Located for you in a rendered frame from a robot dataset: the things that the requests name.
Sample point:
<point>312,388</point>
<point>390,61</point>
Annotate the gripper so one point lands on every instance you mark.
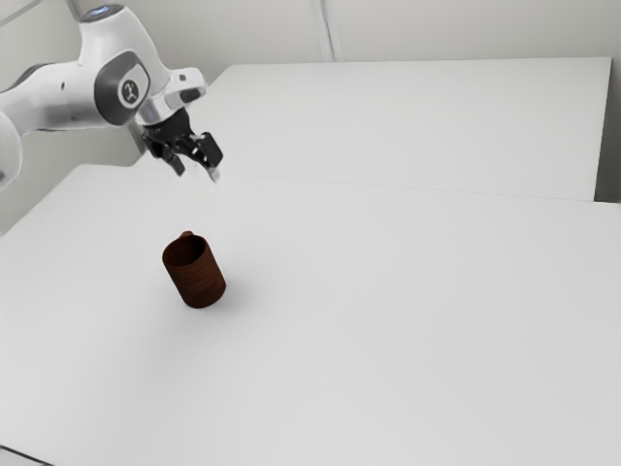
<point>171,130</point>

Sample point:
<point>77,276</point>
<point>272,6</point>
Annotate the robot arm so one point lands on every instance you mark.
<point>87,82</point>

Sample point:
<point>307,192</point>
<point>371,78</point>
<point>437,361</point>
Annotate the brown wooden mug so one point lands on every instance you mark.
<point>195,272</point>

